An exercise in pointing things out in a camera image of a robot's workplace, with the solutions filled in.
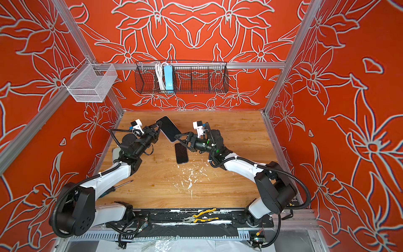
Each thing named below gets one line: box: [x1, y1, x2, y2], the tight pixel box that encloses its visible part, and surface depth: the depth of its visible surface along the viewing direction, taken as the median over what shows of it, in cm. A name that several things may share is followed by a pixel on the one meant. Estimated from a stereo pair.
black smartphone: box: [174, 142, 189, 165], surface depth 97 cm
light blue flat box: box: [163, 65, 174, 91], surface depth 92 cm
